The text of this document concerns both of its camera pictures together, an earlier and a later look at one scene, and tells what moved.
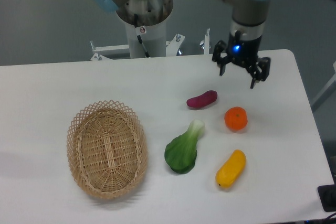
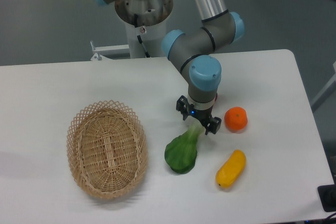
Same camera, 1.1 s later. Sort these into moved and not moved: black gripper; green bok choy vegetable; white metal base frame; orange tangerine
Moved: black gripper
Not moved: orange tangerine; green bok choy vegetable; white metal base frame
